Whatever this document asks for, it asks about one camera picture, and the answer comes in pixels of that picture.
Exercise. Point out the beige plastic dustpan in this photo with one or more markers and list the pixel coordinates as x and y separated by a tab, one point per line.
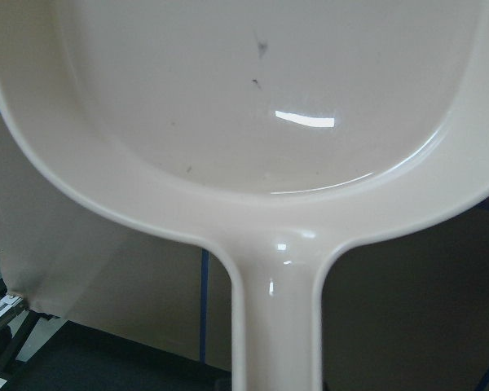
275	134

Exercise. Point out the aluminium frame table leg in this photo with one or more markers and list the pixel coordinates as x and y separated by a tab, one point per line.
17	322

